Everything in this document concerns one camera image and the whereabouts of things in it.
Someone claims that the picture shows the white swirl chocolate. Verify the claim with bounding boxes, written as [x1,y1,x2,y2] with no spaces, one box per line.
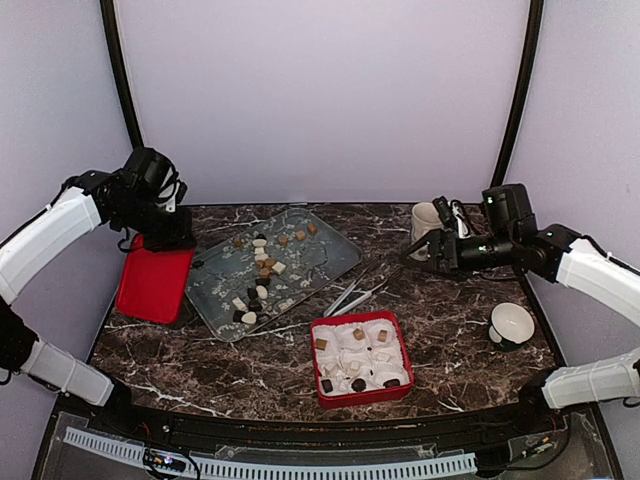
[256,285,268,299]

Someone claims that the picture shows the right black frame post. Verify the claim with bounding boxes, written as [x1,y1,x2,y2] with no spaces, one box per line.
[490,0,545,187]

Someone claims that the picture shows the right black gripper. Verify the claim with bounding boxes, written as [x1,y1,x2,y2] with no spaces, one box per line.
[400,228,518,282]

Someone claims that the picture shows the white black bowl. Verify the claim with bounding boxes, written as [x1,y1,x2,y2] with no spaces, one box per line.
[488,303,535,352]

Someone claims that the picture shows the red tin box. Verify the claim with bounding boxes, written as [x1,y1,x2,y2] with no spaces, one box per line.
[310,311,414,409]

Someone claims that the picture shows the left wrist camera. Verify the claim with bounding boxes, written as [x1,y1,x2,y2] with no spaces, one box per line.
[157,180,188,213]

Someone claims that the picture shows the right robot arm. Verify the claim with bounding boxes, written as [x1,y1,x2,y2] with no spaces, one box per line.
[400,183,639,434]

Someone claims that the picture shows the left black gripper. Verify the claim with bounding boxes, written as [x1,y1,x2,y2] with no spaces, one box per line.
[114,194,197,252]

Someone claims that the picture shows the red tin lid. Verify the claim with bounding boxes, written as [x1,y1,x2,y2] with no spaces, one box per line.
[115,234,195,325]

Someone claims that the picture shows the glass floral serving tray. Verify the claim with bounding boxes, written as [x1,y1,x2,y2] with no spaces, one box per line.
[186,207,363,343]

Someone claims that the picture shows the black frame post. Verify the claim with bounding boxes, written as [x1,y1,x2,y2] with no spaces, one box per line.
[490,0,545,187]
[99,0,145,149]

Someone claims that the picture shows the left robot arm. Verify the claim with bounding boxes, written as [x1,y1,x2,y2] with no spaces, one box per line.
[1,147,196,436]

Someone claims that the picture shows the black front rail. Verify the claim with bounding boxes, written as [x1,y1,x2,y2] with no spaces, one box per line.
[40,377,569,461]

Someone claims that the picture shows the dark square chocolate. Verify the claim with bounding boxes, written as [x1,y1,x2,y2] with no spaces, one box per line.
[321,379,333,393]

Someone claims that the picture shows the white cable duct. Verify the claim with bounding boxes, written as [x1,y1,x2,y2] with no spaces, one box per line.
[62,427,478,479]

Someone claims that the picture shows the white paper cup liners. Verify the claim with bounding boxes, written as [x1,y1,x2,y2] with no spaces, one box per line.
[312,318,410,397]

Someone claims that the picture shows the left black frame post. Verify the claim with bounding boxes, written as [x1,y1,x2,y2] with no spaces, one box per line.
[99,0,145,149]

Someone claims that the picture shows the cream ceramic mug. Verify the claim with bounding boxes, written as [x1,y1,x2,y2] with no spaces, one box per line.
[411,202,444,243]

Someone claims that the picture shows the dark chocolate piece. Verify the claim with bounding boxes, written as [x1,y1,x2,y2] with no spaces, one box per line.
[351,378,366,392]

